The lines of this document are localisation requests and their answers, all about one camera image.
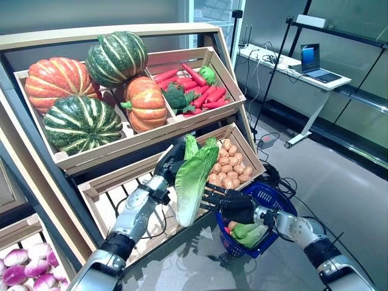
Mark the wooden carrot crate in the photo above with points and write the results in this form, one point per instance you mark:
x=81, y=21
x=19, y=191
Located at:
x=212, y=116

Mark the brown potato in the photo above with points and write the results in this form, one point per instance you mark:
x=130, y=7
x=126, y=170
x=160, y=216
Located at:
x=239, y=169
x=232, y=150
x=239, y=159
x=227, y=184
x=248, y=171
x=244, y=178
x=227, y=144
x=232, y=176
x=223, y=152

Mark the green napa cabbage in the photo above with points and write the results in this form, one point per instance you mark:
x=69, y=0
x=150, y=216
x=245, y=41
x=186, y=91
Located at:
x=256, y=235
x=239, y=232
x=194, y=182

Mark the small orange pumpkin green stem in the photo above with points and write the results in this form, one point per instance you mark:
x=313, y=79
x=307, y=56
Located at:
x=147, y=104

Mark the large orange pumpkin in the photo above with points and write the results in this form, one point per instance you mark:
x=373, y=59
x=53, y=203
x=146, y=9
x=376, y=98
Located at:
x=57, y=82

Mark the wooden display stand dark frame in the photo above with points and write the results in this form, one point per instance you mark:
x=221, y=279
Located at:
x=91, y=36

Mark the green striped pumpkin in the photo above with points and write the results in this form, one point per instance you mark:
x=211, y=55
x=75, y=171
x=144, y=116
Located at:
x=116, y=59
x=82, y=124

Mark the white flat box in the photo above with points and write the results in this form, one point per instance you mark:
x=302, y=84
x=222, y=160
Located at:
x=312, y=20

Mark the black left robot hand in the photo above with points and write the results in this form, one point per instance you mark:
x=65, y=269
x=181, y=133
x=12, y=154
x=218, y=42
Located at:
x=168, y=166

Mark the wooden turnip crate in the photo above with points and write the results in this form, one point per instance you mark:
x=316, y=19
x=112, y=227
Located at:
x=18, y=230

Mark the red carrot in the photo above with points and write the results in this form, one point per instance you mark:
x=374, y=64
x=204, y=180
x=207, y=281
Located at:
x=166, y=75
x=186, y=83
x=203, y=97
x=216, y=94
x=191, y=113
x=216, y=104
x=194, y=74
x=168, y=84

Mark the red tomato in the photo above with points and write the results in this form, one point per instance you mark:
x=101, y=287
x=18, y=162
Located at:
x=227, y=230

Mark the black router with antennas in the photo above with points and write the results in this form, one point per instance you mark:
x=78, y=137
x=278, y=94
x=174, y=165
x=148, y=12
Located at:
x=242, y=45

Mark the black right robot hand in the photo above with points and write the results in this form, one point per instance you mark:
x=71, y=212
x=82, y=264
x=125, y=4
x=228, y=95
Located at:
x=236, y=206

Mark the dark green broccoli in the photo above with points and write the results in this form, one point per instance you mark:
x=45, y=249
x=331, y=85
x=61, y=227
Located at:
x=177, y=98

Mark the blue plastic shopping basket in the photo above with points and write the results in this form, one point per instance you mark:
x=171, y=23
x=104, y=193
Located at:
x=285, y=201

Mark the wooden pumpkin crate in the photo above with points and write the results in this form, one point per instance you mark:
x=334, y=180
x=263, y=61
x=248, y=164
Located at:
x=106, y=154

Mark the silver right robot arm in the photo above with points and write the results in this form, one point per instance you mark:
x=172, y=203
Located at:
x=303, y=227

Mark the small tan potato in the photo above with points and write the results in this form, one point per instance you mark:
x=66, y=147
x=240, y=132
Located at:
x=232, y=225

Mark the grey power adapter red button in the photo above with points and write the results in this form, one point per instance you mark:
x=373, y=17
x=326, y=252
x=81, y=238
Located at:
x=266, y=141

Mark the black wall shelf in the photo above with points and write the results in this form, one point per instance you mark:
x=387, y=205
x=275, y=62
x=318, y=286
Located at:
x=348, y=36

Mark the black tripod pole stand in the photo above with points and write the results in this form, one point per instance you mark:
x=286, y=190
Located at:
x=272, y=75

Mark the black camera stand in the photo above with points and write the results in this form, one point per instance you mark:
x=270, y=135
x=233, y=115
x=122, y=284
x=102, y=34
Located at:
x=237, y=13

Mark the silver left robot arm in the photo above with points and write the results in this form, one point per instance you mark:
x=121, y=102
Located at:
x=136, y=209

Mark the plain wooden crate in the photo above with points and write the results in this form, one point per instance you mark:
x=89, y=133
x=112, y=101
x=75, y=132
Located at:
x=13, y=197

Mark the wooden potato crate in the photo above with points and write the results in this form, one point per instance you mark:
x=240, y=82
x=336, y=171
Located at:
x=247, y=150

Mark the grey laptop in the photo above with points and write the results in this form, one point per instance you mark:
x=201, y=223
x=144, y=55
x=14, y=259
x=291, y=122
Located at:
x=310, y=56

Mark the white desk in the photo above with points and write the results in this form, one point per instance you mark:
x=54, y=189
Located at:
x=272, y=68

